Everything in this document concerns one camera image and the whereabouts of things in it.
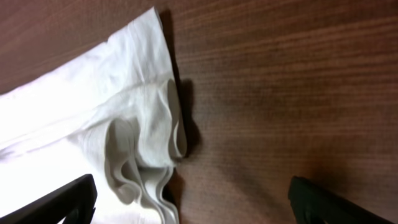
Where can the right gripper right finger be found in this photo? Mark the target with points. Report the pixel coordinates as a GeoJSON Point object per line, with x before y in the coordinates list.
{"type": "Point", "coordinates": [312, 204]}

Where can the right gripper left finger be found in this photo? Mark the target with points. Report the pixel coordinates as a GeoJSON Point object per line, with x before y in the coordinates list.
{"type": "Point", "coordinates": [74, 203]}

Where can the white t-shirt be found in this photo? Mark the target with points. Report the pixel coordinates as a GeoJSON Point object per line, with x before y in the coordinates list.
{"type": "Point", "coordinates": [114, 113]}

